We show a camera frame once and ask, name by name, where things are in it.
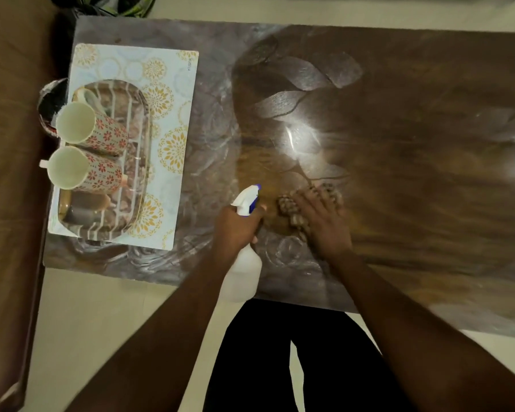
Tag person's right hand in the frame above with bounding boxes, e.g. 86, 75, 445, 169
291, 188, 354, 262

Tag person's left hand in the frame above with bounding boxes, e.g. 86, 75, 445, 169
212, 203, 268, 264

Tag brown checked cloth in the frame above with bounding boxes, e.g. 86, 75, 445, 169
276, 183, 344, 241

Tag white spray bottle blue nozzle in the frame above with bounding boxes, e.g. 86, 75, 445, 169
219, 184, 265, 303

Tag brick-pattern tray with gold handles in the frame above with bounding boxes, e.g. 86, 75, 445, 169
56, 79, 153, 241

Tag white gold-flowered placemat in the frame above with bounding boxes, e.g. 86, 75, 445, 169
47, 42, 200, 251

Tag cream red-flowered mug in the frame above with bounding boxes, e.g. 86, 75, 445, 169
56, 88, 130, 157
39, 145, 129, 195

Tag person's right forearm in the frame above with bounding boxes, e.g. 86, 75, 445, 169
332, 251, 515, 412

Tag person's left forearm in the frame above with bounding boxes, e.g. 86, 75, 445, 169
64, 252, 232, 412

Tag person's black trousers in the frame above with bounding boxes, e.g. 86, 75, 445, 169
202, 299, 417, 412

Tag black white red helmet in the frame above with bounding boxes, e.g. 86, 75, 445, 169
37, 77, 69, 138

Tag brown wooden panel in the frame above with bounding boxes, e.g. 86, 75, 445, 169
0, 0, 76, 412

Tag green black helmet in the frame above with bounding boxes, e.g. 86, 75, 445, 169
47, 0, 157, 18

